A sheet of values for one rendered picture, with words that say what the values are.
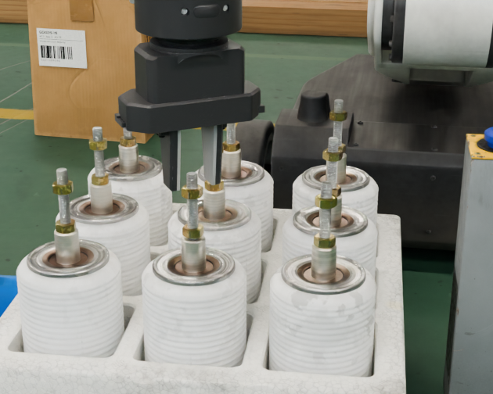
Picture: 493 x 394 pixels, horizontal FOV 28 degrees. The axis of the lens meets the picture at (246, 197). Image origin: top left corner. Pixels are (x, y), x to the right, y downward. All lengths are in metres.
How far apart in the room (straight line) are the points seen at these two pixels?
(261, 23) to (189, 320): 2.07
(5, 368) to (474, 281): 0.49
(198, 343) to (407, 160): 0.58
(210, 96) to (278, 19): 2.06
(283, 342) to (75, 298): 0.19
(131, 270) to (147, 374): 0.16
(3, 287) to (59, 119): 0.86
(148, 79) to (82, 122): 1.20
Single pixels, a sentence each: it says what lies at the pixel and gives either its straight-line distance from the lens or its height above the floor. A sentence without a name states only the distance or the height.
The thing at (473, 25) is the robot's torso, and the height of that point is 0.39.
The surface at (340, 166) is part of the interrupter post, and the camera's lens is 1.09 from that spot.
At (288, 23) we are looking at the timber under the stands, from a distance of 2.87.
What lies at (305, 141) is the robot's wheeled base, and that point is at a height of 0.19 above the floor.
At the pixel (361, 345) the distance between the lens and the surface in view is 0.89.
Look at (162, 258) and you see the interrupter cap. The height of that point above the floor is 0.25.
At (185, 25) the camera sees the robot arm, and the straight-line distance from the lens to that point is 0.78.
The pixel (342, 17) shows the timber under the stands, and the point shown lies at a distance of 2.85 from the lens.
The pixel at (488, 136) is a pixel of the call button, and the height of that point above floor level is 0.33.
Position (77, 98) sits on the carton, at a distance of 1.99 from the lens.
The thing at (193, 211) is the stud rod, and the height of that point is 0.31.
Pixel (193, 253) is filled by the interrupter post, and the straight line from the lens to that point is 0.88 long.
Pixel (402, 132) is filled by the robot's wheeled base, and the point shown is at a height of 0.19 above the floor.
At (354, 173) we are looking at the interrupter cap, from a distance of 1.11.
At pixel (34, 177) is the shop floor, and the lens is 1.83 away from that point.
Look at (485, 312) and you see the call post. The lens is 1.09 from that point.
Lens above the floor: 0.65
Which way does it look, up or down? 23 degrees down
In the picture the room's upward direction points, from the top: straight up
